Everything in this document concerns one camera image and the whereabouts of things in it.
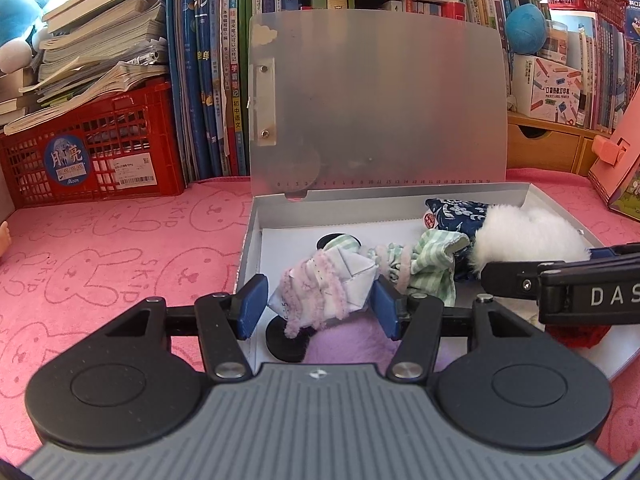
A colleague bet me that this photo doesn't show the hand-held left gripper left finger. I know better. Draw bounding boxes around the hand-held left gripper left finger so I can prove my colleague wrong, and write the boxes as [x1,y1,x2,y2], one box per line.
[102,274,269,381]

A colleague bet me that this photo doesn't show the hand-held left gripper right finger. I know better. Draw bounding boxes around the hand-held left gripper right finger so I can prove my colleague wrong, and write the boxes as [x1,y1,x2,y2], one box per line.
[372,280,538,381]

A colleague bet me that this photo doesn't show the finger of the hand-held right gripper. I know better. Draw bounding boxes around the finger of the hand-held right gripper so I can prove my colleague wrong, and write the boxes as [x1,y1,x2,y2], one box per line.
[481,260,593,302]
[589,242,640,262]

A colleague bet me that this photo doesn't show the white paper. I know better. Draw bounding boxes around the white paper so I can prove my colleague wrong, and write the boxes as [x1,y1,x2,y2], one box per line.
[267,247,378,328]

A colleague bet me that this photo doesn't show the red knitted pouch black stripes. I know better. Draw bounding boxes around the red knitted pouch black stripes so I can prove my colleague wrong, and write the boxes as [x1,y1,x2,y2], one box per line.
[545,322,612,350]

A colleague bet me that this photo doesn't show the white fluffy plush toy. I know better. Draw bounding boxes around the white fluffy plush toy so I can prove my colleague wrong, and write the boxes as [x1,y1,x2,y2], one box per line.
[470,203,591,278]

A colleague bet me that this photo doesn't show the purple knitted pad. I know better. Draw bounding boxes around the purple knitted pad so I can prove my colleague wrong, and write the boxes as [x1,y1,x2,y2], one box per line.
[300,327,401,367]

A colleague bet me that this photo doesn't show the pink fuzzy yarn piece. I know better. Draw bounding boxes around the pink fuzzy yarn piece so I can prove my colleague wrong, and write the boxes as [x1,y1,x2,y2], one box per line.
[282,252,347,339]

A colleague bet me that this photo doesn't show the green checked cloth bundle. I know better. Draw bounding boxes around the green checked cloth bundle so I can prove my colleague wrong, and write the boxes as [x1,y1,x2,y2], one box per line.
[372,230,471,307]

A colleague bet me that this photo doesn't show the blue floral fabric pouch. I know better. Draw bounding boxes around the blue floral fabric pouch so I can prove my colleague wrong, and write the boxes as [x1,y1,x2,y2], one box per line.
[425,197,488,281]

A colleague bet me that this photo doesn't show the grey file box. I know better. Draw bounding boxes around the grey file box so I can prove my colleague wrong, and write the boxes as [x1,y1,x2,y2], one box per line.
[235,8,636,378]

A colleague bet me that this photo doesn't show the pink triangular toy house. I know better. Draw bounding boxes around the pink triangular toy house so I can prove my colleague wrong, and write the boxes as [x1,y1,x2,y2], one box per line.
[587,110,640,223]

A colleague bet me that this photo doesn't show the wooden drawer organizer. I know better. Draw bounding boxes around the wooden drawer organizer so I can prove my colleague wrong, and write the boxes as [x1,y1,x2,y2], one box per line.
[506,112,608,177]

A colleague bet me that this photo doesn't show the pink rabbit print cloth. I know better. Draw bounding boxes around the pink rabbit print cloth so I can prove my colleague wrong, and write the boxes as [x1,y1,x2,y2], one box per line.
[0,167,640,466]

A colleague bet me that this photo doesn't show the white printed carton box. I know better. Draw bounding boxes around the white printed carton box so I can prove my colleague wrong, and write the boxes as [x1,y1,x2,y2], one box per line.
[512,55,583,123]

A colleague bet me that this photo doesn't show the row of shelf books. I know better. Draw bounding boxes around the row of shelf books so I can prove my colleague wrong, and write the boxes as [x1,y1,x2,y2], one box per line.
[452,0,640,131]

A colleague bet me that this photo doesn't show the red plastic crate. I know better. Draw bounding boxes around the red plastic crate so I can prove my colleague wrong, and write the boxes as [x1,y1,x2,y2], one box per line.
[0,77,187,209]

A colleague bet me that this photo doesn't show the row of blue books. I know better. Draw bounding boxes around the row of blue books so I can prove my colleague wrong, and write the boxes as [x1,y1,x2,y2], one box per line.
[167,0,261,183]

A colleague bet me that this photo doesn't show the blue pom pom ball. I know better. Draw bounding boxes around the blue pom pom ball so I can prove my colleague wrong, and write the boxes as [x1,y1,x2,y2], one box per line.
[505,3,548,56]

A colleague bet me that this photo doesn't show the blue printed carton box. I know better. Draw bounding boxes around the blue printed carton box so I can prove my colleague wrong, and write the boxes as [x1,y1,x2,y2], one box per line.
[622,0,640,43]

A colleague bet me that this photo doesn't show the stack of worn books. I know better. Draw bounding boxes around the stack of worn books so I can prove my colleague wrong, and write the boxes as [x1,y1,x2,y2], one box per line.
[0,0,171,136]

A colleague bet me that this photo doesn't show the blue plush toy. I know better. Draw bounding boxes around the blue plush toy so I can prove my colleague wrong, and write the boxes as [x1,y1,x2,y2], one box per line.
[0,0,56,73]

